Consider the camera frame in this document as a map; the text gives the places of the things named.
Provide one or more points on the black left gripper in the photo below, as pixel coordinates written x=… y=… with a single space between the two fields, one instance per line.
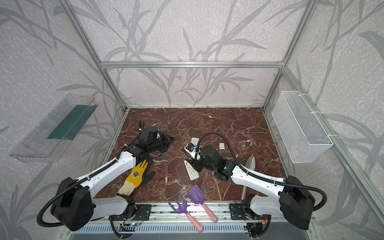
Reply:
x=163 y=141

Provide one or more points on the black yellow screwdriver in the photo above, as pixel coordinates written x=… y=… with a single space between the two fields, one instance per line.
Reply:
x=189 y=155

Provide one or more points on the white remote with red buttons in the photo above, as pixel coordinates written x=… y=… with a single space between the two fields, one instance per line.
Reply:
x=193 y=143

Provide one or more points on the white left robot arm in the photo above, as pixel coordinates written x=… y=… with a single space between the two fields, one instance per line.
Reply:
x=75 y=203

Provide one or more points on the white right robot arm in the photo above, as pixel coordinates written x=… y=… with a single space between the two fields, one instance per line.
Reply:
x=280 y=197

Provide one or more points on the white air conditioner remote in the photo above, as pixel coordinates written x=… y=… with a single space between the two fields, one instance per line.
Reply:
x=192 y=173

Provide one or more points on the purple garden shovel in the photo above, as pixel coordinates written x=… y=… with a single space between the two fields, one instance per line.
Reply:
x=197 y=197

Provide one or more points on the yellow black work glove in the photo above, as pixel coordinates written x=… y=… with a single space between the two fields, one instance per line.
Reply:
x=139 y=176

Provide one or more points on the metal garden trowel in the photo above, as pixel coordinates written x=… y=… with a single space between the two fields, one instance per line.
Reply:
x=250 y=164

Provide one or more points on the purple garden fork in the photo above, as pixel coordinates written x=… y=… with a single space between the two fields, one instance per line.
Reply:
x=182 y=209

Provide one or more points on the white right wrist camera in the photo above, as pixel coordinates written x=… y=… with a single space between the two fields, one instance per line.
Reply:
x=196 y=153

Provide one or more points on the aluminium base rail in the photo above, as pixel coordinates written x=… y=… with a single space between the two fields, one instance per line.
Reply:
x=160 y=219

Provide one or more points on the aluminium frame profiles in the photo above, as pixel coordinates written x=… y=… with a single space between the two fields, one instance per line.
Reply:
x=368 y=191

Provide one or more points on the white wire mesh basket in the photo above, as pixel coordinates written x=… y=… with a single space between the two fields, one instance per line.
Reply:
x=303 y=135

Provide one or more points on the clear acrylic wall shelf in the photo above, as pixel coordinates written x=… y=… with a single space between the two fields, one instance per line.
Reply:
x=48 y=141

